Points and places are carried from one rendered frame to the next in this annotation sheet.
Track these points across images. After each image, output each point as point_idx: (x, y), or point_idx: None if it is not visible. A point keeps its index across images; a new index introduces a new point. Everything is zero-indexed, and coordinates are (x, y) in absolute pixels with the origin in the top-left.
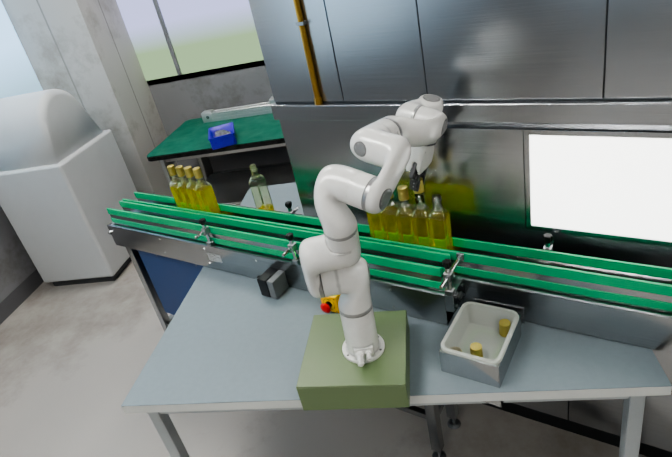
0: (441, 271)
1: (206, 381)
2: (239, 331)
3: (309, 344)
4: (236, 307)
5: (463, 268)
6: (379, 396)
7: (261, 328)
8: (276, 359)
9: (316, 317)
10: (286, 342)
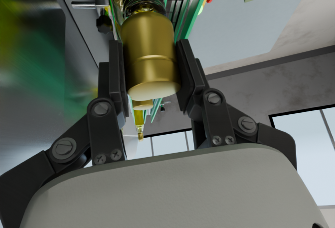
0: None
1: (266, 30)
2: (219, 38)
3: None
4: (193, 51)
5: None
6: None
7: (218, 28)
8: (259, 1)
9: None
10: (239, 4)
